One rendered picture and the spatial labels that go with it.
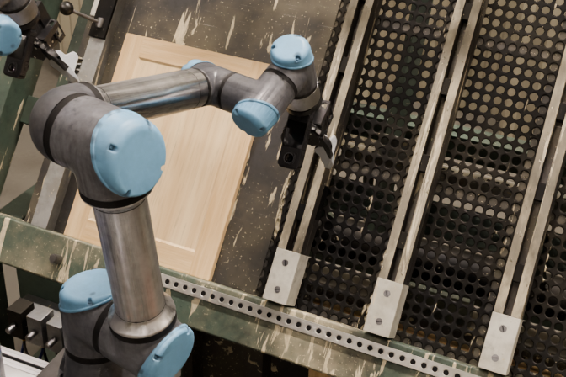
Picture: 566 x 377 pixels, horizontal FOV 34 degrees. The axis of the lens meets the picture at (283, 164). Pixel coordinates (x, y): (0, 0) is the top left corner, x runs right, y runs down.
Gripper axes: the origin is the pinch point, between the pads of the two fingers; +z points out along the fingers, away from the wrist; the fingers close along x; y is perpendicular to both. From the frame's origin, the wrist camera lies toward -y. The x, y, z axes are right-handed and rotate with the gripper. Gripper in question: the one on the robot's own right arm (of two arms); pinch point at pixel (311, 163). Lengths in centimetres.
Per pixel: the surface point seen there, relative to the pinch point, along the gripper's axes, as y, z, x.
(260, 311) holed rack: -21.2, 36.8, 10.0
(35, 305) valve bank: -34, 47, 72
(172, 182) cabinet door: 3, 31, 44
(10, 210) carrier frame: -7, 56, 101
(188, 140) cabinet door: 13, 26, 43
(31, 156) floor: 78, 189, 206
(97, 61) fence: 26, 18, 74
